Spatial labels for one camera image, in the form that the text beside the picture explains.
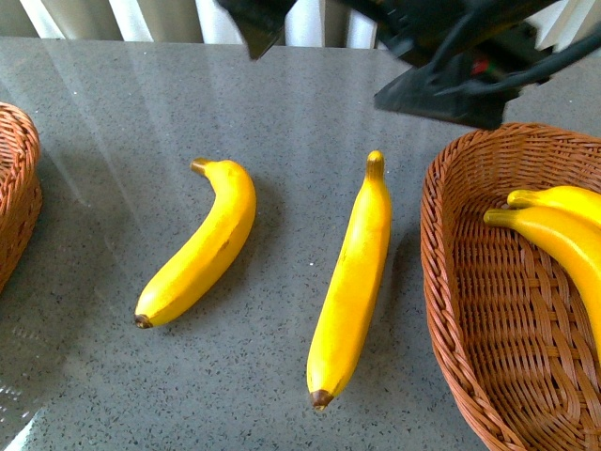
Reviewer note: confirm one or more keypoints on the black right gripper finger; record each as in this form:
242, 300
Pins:
260, 22

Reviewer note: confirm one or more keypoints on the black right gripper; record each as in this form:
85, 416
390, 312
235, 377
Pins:
451, 43

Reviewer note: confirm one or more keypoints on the straight yellow banana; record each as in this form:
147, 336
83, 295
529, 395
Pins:
351, 298

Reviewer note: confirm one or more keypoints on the white pleated curtain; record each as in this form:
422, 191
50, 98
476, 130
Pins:
309, 23

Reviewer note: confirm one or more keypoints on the rear banana in basket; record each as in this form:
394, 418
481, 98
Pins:
580, 202

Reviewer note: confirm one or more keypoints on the banana in basket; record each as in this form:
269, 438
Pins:
580, 202
573, 242

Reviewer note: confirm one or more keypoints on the front banana in basket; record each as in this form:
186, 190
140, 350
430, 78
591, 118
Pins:
573, 242

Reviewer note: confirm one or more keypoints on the right wicker basket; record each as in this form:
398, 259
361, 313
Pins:
507, 326

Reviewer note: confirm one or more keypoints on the wicker basket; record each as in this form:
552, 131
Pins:
21, 197
507, 326

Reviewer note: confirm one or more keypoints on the left wicker basket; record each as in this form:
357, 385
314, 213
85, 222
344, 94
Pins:
21, 197

